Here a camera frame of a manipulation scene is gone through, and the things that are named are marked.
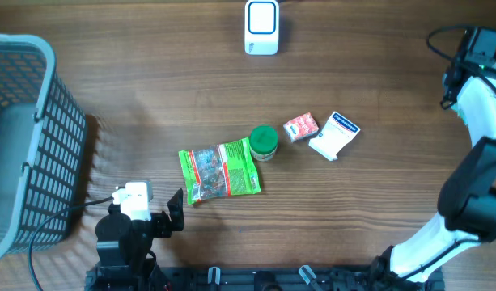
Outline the white Hansaplast plaster box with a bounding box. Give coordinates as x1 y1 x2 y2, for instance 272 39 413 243
308 111 361 161

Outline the green candy bag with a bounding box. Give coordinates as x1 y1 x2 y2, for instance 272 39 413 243
178 137 261 205

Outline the green lid jar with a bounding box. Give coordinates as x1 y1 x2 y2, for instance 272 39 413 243
248 124 278 162

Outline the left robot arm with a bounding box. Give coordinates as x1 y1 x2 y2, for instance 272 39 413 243
84 189 184 291

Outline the small red tissue pack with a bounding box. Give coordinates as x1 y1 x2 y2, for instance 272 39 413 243
283 112 319 142

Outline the white barcode scanner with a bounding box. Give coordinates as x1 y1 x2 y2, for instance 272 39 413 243
244 0 280 56

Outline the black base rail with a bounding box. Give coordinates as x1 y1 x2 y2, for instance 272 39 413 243
84 265 445 291

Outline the grey plastic mesh basket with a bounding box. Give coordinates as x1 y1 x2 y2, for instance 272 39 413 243
0 34 87 259

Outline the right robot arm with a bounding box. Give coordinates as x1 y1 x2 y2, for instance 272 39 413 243
368 25 496 290

